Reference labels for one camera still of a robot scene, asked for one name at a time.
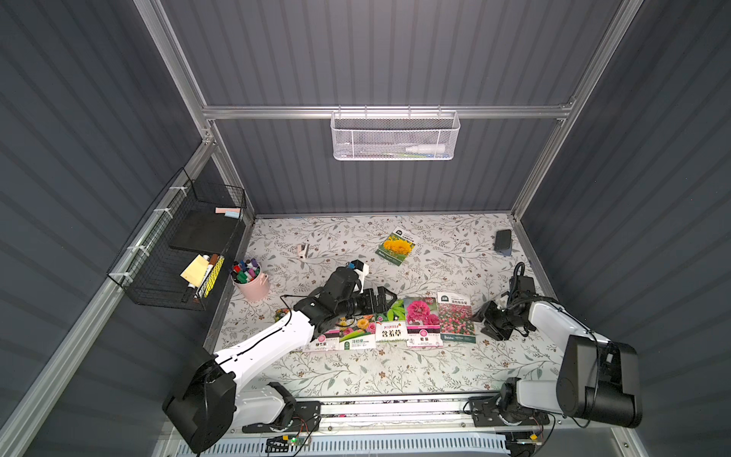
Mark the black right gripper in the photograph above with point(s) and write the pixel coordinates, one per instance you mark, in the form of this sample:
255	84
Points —
500	318

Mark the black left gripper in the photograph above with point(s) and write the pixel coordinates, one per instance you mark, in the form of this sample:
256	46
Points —
376	301

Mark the chrysanthemum seed packet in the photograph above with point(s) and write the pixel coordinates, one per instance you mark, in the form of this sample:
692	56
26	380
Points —
326	342

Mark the green mimosa seed packet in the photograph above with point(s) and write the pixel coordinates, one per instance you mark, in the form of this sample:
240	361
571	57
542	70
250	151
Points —
391	326

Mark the yellow sunflower seed packet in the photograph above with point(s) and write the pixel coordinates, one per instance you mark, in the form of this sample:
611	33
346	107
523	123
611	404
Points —
397	247

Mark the pink hollyhock seed packet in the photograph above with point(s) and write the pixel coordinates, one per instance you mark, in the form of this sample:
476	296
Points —
423	322

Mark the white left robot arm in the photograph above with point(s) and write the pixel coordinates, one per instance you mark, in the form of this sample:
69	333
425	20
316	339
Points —
212	396

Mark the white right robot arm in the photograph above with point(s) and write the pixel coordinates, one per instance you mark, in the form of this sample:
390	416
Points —
598	380

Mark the black rectangular block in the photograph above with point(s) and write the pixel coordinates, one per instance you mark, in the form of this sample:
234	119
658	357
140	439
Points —
503	242

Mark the pink pen cup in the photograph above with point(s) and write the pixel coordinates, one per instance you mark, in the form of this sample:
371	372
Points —
250	280

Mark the yellow sticky notes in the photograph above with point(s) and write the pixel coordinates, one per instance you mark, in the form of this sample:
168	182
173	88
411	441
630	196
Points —
195	273

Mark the black notebook in basket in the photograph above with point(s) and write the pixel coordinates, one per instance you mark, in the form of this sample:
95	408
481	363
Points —
203	232

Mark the white tube in basket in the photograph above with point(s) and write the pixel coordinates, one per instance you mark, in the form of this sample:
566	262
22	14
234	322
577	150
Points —
427	150

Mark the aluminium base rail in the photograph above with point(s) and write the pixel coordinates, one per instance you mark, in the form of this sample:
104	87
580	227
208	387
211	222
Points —
428	425

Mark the white wire mesh basket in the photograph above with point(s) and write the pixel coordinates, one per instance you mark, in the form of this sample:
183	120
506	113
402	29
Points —
383	136

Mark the black wire wall basket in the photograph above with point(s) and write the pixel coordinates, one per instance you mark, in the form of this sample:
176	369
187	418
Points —
180	256

